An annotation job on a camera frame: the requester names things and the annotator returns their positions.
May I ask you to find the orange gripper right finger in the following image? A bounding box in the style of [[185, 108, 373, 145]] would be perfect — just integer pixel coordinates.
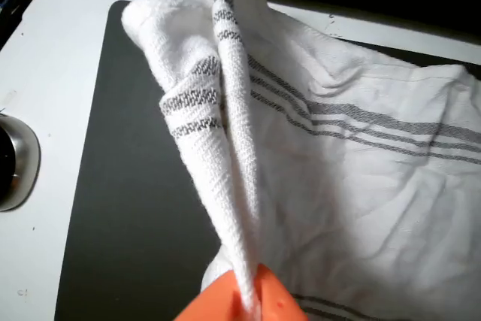
[[252, 263, 311, 321]]

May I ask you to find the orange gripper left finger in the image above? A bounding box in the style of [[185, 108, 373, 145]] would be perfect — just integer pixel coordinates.
[[174, 270, 248, 321]]

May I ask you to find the white striped towel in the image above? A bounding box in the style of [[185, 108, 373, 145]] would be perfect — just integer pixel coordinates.
[[120, 0, 481, 321]]

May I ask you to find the black desk mat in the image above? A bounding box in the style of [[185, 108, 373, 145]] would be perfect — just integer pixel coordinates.
[[53, 0, 481, 321]]

